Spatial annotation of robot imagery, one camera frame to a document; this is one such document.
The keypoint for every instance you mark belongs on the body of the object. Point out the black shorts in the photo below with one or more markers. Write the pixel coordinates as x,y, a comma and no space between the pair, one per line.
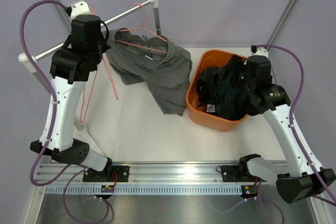
209,88

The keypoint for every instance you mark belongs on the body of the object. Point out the dark navy shorts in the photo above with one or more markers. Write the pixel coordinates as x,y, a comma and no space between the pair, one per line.
236,103

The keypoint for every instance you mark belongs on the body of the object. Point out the pink hanger of black shorts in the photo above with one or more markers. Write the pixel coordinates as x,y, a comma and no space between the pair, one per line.
86,97

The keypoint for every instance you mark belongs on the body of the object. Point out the pink hanger of navy shorts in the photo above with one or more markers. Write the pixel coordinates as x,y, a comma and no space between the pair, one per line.
108,69

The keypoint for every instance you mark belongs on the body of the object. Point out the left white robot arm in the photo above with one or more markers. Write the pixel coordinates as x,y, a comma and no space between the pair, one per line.
70,68

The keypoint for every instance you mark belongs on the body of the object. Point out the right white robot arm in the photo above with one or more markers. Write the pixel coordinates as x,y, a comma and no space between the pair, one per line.
304,176

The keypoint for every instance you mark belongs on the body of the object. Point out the grey shorts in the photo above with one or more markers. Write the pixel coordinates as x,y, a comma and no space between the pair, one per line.
164,66

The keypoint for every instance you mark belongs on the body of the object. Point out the pink hanger of grey shorts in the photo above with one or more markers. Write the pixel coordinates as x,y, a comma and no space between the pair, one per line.
143,26

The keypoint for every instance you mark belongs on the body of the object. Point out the orange plastic basket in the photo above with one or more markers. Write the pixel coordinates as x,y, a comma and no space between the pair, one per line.
210,58

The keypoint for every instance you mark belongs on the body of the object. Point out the silver clothes rack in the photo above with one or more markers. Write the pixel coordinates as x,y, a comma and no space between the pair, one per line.
30,62

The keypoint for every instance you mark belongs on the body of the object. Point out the aluminium mounting rail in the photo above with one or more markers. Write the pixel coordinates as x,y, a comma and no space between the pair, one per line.
144,172

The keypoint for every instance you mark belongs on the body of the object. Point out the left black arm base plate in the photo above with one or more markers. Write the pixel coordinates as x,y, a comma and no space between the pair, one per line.
116,173

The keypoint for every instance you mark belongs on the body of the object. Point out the white slotted cable duct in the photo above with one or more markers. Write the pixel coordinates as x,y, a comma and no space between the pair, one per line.
124,189

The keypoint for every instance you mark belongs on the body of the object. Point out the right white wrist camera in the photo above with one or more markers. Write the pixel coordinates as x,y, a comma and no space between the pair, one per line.
259,51

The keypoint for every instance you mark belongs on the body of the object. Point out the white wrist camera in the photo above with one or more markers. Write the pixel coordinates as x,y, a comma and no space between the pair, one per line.
77,8
259,51

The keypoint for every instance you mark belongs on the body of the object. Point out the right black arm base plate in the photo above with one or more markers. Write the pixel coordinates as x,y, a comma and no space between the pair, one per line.
233,173

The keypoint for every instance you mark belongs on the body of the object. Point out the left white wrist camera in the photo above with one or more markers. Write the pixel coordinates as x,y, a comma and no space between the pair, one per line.
77,8

